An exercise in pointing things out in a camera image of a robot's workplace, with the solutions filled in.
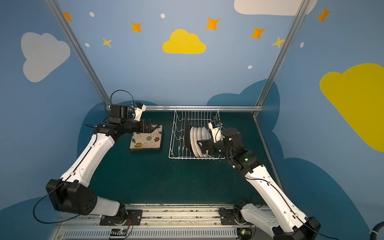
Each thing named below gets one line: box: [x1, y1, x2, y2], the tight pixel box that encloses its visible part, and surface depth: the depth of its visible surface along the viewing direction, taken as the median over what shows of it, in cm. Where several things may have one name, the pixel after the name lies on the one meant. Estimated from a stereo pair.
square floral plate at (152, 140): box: [129, 125, 163, 151], surface depth 103 cm
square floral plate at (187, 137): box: [184, 118, 195, 157], surface depth 87 cm
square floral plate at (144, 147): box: [129, 144, 161, 151], surface depth 101 cm
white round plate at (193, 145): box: [190, 126, 200, 158], surface depth 87 cm
